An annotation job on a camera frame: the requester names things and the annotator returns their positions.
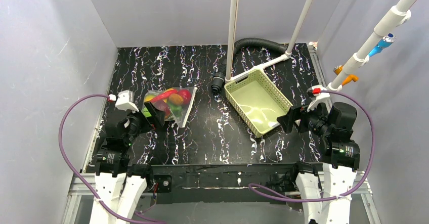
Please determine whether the clear zip top bag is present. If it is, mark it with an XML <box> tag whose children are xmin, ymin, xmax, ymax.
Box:
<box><xmin>144</xmin><ymin>86</ymin><xmax>198</xmax><ymax>128</ymax></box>

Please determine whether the red fake apple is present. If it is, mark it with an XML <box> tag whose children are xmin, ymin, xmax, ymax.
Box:
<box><xmin>177</xmin><ymin>89</ymin><xmax>192</xmax><ymax>105</ymax></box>

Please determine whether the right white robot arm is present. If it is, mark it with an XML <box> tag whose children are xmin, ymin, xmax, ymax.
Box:
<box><xmin>277</xmin><ymin>102</ymin><xmax>360</xmax><ymax>223</ymax></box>

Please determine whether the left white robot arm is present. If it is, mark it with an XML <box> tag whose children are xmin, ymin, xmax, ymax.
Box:
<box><xmin>90</xmin><ymin>101</ymin><xmax>170</xmax><ymax>223</ymax></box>

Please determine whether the yellow fake banana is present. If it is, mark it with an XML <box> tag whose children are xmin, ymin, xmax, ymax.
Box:
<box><xmin>144</xmin><ymin>88</ymin><xmax>175</xmax><ymax>102</ymax></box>

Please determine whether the dark red fake fruit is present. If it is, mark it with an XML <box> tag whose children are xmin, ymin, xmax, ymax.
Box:
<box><xmin>153</xmin><ymin>100</ymin><xmax>171</xmax><ymax>119</ymax></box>

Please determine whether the green fake pepper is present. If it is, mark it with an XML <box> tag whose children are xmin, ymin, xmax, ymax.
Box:
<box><xmin>167</xmin><ymin>102</ymin><xmax>183</xmax><ymax>118</ymax></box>

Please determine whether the brown fake potato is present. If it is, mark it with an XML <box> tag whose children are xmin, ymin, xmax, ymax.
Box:
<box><xmin>168</xmin><ymin>94</ymin><xmax>184</xmax><ymax>106</ymax></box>

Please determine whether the red fake chili pepper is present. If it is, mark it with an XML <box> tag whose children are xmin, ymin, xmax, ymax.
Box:
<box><xmin>150</xmin><ymin>88</ymin><xmax>178</xmax><ymax>102</ymax></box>

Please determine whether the light green plastic basket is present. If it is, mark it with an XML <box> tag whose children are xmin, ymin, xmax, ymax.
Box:
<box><xmin>225</xmin><ymin>69</ymin><xmax>292</xmax><ymax>138</ymax></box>

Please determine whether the orange clamp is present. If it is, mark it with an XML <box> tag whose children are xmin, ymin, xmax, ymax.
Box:
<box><xmin>333</xmin><ymin>65</ymin><xmax>359</xmax><ymax>87</ymax></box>

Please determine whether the white pvc pipe right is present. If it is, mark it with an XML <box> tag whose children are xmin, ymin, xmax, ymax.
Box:
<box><xmin>327</xmin><ymin>0</ymin><xmax>417</xmax><ymax>91</ymax></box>

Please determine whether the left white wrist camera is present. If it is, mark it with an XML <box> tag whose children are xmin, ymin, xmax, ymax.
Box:
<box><xmin>115</xmin><ymin>90</ymin><xmax>139</xmax><ymax>113</ymax></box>

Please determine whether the black corrugated hose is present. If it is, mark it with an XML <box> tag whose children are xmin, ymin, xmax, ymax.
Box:
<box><xmin>211</xmin><ymin>37</ymin><xmax>288</xmax><ymax>95</ymax></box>

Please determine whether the white pvc pipe frame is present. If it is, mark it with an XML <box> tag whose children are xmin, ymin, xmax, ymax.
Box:
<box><xmin>213</xmin><ymin>0</ymin><xmax>314</xmax><ymax>84</ymax></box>

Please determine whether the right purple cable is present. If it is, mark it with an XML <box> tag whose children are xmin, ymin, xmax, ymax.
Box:
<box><xmin>248</xmin><ymin>89</ymin><xmax>375</xmax><ymax>204</ymax></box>

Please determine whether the purple cable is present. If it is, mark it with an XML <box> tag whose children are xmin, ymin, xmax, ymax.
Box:
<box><xmin>248</xmin><ymin>89</ymin><xmax>375</xmax><ymax>204</ymax></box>
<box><xmin>58</xmin><ymin>94</ymin><xmax>167</xmax><ymax>224</ymax></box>

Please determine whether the aluminium frame rail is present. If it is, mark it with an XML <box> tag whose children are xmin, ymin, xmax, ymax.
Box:
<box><xmin>60</xmin><ymin>171</ymin><xmax>381</xmax><ymax>223</ymax></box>

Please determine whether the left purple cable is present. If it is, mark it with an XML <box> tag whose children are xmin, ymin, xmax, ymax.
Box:
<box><xmin>58</xmin><ymin>94</ymin><xmax>167</xmax><ymax>224</ymax></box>

